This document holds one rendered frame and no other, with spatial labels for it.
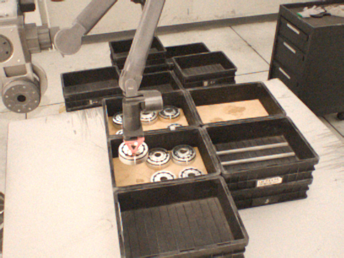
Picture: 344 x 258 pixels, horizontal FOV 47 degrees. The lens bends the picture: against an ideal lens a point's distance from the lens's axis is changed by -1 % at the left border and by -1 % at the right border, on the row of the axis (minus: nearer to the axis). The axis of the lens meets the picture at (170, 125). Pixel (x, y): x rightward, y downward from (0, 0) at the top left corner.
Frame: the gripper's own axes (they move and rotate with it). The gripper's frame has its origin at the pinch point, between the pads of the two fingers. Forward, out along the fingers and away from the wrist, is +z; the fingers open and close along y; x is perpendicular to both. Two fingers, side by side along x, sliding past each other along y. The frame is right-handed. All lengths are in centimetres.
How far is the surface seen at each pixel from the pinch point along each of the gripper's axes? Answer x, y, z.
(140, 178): -3.2, 5.8, 22.2
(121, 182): 4.4, 4.8, 22.4
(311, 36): -133, 116, 20
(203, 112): -39, 45, 22
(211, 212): -25.8, -16.4, 21.3
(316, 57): -141, 116, 37
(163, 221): -8.1, -16.9, 21.8
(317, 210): -73, -14, 33
